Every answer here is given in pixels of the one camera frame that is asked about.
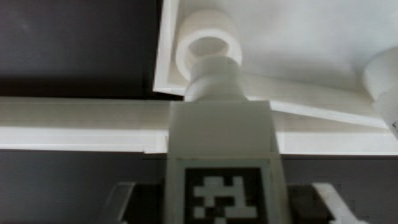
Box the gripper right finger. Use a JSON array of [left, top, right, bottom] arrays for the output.
[[287, 181, 372, 224]]

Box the white table leg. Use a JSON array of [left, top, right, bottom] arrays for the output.
[[363, 47, 398, 138], [164, 56, 294, 224]]

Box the white square table top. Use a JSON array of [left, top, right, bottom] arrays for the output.
[[153, 0, 398, 128]]

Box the white U-shaped obstacle fence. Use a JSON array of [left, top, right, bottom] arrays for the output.
[[0, 96, 398, 156]]

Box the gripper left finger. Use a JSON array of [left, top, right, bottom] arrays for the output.
[[98, 181, 168, 224]]

